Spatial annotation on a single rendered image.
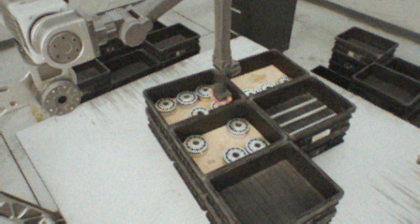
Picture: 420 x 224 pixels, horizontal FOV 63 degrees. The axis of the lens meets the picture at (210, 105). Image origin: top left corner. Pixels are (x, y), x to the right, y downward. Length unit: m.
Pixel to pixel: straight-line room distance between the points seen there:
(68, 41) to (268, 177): 0.88
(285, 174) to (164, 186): 0.51
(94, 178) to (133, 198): 0.22
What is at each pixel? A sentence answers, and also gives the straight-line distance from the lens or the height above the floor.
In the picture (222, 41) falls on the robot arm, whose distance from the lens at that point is 1.36.
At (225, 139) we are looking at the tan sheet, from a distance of 1.51.
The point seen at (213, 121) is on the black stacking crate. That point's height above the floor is 0.88.
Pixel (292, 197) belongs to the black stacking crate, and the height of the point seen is 0.83.
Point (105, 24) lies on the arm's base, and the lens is 1.01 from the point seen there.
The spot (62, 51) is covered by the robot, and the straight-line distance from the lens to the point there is 0.98.
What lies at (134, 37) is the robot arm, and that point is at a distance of 1.05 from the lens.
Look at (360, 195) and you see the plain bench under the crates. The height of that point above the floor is 0.70.
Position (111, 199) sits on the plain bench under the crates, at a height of 0.70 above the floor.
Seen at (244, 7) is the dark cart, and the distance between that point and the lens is 3.04.
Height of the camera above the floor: 1.90
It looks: 40 degrees down
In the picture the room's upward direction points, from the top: straight up
